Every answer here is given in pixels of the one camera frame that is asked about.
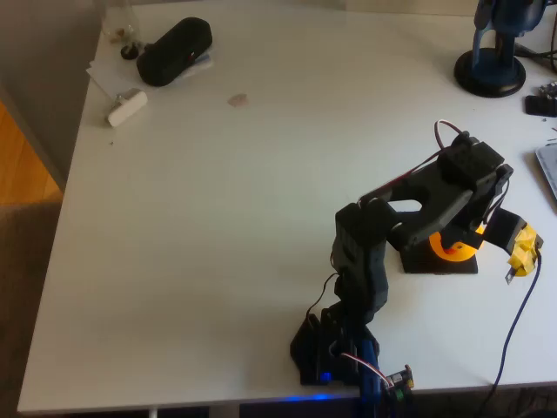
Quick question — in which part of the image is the servo cable to board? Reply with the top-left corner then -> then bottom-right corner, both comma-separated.
339,351 -> 393,388

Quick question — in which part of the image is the white power adapter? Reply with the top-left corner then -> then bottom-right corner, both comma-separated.
106,88 -> 149,129

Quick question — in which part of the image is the small controller board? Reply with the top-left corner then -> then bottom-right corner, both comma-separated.
386,363 -> 415,401

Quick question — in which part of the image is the clear glass bottle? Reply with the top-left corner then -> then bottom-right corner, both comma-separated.
100,0 -> 141,44

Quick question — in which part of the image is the black foam square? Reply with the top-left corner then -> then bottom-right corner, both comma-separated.
399,234 -> 480,276

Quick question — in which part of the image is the yellow rubber duck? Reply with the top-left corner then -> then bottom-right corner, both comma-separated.
428,222 -> 485,265

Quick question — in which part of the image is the looped servo cable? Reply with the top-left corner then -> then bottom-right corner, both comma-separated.
357,119 -> 472,206

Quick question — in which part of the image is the black camera with yellow tape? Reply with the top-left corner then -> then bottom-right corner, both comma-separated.
481,207 -> 545,285

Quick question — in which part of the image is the grey laptop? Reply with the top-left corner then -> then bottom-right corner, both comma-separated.
534,143 -> 557,201

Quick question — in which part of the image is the black microphone cable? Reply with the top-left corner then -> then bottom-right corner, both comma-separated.
515,25 -> 557,75

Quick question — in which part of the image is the black zip case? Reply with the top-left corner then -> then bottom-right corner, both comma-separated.
136,16 -> 214,88

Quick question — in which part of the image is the long servo cable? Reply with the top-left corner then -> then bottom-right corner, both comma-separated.
305,272 -> 341,317

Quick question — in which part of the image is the small black device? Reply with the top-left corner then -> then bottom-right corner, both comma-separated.
524,94 -> 557,118

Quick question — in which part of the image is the dark camera cable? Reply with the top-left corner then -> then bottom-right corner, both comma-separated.
476,247 -> 544,418

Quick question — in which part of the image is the white paper stack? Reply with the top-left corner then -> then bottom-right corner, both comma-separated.
85,41 -> 215,104

